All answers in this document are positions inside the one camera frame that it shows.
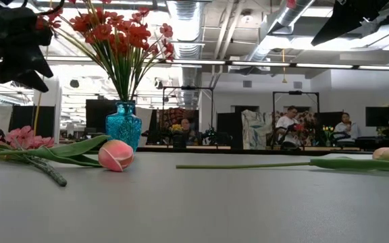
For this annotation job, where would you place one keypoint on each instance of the silver ventilation duct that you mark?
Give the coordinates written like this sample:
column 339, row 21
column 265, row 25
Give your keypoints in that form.
column 189, row 77
column 292, row 15

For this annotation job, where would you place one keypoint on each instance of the pink artificial flower bunch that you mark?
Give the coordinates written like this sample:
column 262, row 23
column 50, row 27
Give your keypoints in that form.
column 22, row 136
column 291, row 3

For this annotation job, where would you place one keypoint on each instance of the black computer monitor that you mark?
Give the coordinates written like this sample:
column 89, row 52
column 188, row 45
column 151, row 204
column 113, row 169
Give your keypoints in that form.
column 380, row 116

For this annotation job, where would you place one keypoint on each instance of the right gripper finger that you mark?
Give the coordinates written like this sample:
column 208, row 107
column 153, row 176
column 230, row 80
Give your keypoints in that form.
column 346, row 17

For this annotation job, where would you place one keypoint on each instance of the black metal table frame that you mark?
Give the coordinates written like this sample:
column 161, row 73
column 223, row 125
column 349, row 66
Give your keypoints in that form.
column 248, row 151

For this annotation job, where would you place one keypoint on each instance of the black metal stand frame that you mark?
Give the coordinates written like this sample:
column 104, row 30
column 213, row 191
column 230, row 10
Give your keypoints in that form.
column 296, row 92
column 187, row 87

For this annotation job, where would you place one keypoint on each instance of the patterned dark cloth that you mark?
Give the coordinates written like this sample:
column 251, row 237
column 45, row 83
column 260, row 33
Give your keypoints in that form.
column 172, row 114

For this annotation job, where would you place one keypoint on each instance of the yellow flowers bouquet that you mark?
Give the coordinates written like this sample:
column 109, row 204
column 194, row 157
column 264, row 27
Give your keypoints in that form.
column 177, row 127

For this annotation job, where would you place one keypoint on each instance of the blue glass vase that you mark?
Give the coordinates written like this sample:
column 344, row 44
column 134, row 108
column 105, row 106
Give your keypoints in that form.
column 123, row 125

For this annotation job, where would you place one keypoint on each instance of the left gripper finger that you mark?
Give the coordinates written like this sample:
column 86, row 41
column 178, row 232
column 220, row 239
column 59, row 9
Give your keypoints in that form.
column 40, row 69
column 19, row 77

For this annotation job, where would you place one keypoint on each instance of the pink artificial tulip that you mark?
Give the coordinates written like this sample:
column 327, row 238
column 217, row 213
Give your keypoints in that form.
column 356, row 164
column 115, row 156

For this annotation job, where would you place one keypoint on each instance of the yellow tulips bouquet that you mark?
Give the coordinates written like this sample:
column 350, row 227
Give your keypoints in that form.
column 328, row 129

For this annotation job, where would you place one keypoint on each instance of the white and blue cloth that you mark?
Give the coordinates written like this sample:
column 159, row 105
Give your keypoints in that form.
column 253, row 130

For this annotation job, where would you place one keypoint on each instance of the black cabinet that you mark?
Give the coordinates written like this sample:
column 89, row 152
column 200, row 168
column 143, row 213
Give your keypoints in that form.
column 230, row 130

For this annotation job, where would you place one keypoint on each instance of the long light strip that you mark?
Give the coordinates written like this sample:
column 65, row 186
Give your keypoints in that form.
column 258, row 63

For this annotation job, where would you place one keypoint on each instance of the black partition panel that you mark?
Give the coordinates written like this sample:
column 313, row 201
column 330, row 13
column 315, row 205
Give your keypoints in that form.
column 22, row 116
column 96, row 114
column 329, row 119

